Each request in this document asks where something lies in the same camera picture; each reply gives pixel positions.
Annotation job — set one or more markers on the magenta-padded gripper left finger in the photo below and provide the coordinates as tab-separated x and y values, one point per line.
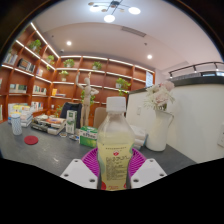
78	173

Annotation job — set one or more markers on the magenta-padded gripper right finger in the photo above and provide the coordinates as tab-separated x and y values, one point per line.
148	173

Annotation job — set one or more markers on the clear bottle with yellowish drink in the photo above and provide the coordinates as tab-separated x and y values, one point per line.
115	150

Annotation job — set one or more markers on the small blue snack packet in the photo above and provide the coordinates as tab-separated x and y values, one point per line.
74	137

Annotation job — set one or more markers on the green and white tissue box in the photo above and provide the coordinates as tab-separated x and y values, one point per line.
88	137

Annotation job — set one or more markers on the stack of white books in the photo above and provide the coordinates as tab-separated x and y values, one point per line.
139	136

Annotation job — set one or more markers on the small round snack packet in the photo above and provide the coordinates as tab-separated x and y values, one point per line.
63	134

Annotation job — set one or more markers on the white ceramic vase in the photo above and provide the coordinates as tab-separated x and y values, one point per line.
158	131

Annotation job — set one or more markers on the green and white drink carton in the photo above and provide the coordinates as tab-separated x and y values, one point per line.
71	122

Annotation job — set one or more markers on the flat round red coaster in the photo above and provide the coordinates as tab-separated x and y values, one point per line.
31	140

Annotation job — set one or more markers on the tan chair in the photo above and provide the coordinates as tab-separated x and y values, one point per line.
99	116

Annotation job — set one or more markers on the chair with dark jacket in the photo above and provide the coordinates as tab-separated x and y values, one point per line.
70	111

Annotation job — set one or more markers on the white mug with grey pattern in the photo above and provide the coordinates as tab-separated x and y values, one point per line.
16	125

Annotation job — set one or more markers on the wooden shelf unit with books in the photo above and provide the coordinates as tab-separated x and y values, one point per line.
40	80

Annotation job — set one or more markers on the round recessed ceiling light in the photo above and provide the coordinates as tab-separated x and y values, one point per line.
149	56
68	43

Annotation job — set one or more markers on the ceiling air vent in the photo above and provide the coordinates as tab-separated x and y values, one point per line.
133	31

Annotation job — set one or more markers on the branched ceiling lamp with globes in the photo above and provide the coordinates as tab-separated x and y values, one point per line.
109	15

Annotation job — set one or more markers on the white wall switch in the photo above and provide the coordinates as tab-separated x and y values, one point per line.
139	110

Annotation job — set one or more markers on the white wall outlet plate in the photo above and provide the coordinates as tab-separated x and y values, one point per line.
221	135

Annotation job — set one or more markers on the white wall poster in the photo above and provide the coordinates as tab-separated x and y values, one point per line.
149	79

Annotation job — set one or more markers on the black track light rail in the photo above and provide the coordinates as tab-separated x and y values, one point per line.
195	66

